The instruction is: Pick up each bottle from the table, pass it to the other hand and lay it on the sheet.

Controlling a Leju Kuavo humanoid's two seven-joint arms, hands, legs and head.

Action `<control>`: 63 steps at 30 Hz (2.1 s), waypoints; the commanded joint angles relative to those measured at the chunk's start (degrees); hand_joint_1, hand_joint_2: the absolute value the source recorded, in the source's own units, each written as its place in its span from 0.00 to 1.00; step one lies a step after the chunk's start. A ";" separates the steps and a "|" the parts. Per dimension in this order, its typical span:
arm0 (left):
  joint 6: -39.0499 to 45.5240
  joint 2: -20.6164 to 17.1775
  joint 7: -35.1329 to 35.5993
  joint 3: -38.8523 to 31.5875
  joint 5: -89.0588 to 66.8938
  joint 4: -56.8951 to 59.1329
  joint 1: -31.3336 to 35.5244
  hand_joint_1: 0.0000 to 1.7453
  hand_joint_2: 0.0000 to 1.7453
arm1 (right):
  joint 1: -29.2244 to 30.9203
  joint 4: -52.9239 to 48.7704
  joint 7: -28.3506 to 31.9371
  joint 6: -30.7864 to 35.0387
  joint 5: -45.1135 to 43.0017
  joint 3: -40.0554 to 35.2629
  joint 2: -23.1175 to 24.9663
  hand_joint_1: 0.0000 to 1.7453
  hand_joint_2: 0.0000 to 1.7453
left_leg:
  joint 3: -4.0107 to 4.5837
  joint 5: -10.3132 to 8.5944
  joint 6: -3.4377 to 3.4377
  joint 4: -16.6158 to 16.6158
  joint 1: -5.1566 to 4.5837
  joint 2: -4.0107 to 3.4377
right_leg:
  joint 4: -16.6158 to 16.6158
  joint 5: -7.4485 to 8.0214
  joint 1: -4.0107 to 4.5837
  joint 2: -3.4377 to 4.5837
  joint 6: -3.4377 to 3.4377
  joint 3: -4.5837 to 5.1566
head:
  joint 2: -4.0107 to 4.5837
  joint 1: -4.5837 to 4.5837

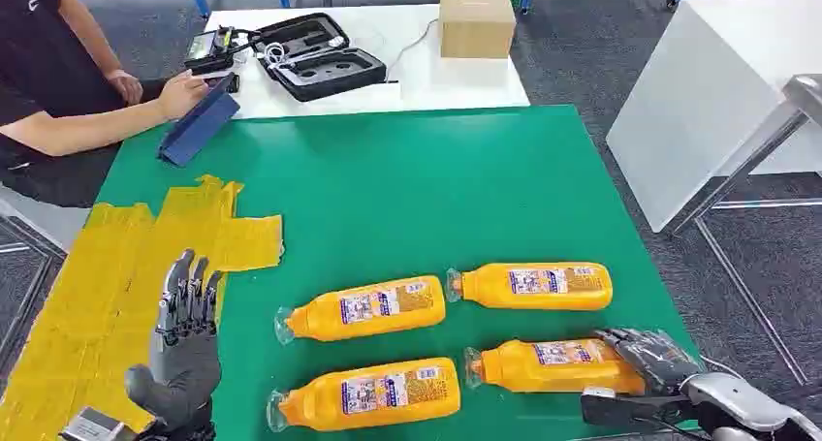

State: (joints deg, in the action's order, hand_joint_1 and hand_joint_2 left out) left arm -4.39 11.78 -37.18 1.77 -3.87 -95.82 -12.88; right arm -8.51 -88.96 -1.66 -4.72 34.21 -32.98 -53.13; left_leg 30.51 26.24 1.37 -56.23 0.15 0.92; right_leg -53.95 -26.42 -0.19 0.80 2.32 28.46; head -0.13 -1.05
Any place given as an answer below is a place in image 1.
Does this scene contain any person's right hand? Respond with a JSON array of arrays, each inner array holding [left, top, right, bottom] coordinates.
[[155, 69, 210, 122]]

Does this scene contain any cardboard box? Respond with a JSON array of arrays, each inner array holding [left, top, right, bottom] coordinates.
[[438, 0, 518, 60]]

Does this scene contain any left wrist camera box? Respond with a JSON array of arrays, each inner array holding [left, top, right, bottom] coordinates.
[[58, 407, 140, 441]]

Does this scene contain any person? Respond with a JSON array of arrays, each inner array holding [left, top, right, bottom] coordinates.
[[0, 0, 210, 209]]

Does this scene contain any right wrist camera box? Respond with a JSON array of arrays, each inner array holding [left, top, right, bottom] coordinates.
[[580, 388, 651, 430]]

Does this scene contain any black handheld controller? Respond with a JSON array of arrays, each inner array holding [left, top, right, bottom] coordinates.
[[183, 26, 260, 76]]

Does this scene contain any orange drink bottle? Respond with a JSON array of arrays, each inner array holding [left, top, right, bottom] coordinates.
[[273, 275, 447, 347], [463, 338, 647, 395], [445, 262, 614, 312], [266, 358, 461, 434]]

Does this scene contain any person's hand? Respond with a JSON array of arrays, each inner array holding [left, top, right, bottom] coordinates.
[[155, 69, 210, 122], [106, 69, 144, 107]]

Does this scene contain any thin white cable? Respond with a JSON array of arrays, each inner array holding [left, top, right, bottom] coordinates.
[[384, 17, 442, 85]]

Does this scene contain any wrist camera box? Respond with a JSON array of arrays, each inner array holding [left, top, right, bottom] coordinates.
[[58, 407, 140, 441], [580, 388, 651, 430]]

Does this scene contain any steel bench frame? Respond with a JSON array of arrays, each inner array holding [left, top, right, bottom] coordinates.
[[663, 73, 822, 388]]

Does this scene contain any green table mat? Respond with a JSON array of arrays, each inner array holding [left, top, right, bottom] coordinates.
[[96, 105, 705, 441]]

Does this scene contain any open black foam case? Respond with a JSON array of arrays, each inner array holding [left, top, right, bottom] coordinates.
[[253, 12, 389, 104]]

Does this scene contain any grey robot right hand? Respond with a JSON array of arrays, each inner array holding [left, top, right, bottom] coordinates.
[[593, 327, 705, 395]]

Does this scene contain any large white table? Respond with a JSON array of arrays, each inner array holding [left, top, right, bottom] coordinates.
[[605, 0, 822, 235]]

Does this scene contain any tablet in blue case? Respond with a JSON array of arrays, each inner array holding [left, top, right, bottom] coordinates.
[[157, 72, 242, 169]]

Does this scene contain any person's left hand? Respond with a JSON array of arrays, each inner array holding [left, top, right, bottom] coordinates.
[[106, 69, 144, 107]]

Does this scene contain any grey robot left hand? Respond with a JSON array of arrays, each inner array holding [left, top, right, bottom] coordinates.
[[125, 249, 224, 430]]

